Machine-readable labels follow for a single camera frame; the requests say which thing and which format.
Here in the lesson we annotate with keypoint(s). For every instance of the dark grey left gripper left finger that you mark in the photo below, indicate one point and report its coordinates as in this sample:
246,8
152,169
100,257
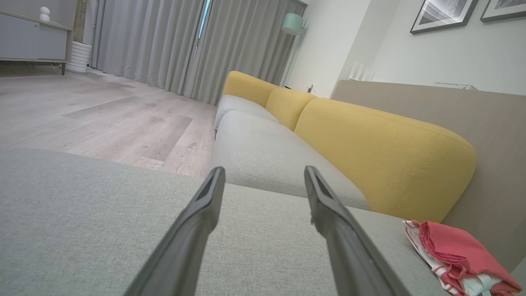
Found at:
185,250

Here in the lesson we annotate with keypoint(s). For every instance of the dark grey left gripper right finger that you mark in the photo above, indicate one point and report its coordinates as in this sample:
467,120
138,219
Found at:
349,255

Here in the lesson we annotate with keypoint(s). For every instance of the red shorts with white trim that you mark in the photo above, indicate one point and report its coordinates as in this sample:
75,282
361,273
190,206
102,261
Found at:
419,242

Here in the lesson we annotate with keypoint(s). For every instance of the red basketball jersey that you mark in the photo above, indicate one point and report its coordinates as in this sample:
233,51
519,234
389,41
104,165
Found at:
460,246

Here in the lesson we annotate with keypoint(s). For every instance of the large yellow back cushion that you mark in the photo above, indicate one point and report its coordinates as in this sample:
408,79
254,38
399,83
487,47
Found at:
378,156

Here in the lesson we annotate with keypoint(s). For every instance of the grey sofa seat cushion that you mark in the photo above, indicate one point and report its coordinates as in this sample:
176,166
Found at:
238,107
267,156

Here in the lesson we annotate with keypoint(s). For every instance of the small yellow back cushion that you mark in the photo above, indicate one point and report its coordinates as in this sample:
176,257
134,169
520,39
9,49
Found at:
287,107

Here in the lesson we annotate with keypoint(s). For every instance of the yellow sofa armrest cushion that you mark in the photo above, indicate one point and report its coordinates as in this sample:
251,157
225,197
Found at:
246,86

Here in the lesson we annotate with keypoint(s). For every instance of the white upright boards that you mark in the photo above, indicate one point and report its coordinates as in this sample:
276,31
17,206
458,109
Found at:
361,72

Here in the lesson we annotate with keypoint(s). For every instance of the white flat device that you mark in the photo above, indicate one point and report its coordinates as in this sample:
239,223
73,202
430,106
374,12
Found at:
456,86

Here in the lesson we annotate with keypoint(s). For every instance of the grey pleated curtain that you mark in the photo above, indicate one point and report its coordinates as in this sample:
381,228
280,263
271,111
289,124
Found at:
148,41
242,45

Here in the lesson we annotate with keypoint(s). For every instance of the white ribbed plant pot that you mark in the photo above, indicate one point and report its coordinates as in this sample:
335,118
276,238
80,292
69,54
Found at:
79,57

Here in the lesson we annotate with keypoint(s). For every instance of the bright glass window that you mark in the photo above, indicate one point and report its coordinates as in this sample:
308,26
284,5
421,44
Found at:
204,18

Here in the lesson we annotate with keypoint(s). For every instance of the mint green floor lamp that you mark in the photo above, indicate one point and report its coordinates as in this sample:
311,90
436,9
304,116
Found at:
292,24

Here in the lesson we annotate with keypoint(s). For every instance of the low white green tv cabinet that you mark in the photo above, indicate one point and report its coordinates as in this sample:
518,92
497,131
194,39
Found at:
33,41

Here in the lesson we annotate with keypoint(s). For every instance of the small white round ornament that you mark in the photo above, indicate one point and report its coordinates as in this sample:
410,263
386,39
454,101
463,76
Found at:
45,13

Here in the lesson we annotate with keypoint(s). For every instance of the white wall socket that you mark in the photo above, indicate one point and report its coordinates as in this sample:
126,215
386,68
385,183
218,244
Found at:
311,87

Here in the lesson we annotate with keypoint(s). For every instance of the beige wooden wall panel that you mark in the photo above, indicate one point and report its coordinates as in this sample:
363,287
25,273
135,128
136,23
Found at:
493,123

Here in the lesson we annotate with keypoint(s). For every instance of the large framed wall picture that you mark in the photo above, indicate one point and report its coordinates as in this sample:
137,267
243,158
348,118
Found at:
444,14

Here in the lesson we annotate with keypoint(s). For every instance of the small framed wall picture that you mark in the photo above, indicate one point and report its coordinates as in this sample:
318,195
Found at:
503,8

